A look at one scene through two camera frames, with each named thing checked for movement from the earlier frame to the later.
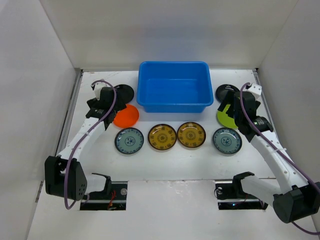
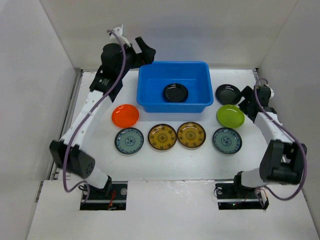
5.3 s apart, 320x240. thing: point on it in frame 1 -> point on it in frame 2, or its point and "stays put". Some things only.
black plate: (221, 91) stays put
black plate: (124, 94) -> (175, 92)
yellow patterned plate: (162, 136) stays put
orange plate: (127, 117) stays put
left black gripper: (94, 102) -> (148, 53)
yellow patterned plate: (191, 134) stays put
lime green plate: (225, 119) stays put
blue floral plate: (227, 140) stays put
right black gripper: (240, 105) -> (249, 100)
